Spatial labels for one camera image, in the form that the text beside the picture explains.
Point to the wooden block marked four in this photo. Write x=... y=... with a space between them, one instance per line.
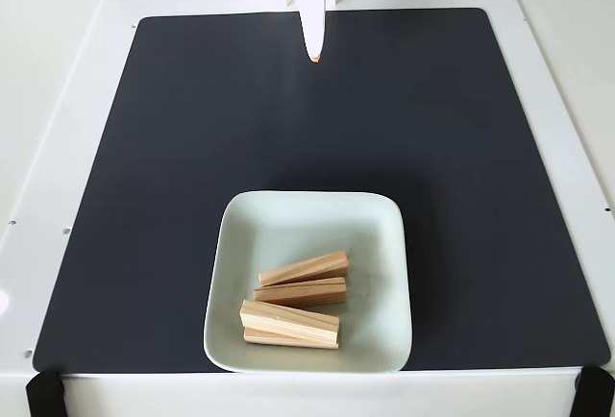
x=307 y=269

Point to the light wooden block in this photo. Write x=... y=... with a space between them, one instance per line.
x=288 y=321
x=259 y=338
x=307 y=294

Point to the pale green square plate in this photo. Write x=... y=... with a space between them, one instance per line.
x=307 y=225

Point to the black rubber mat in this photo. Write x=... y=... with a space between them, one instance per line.
x=144 y=268

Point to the black corner bracket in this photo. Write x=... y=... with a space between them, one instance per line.
x=44 y=395
x=596 y=393

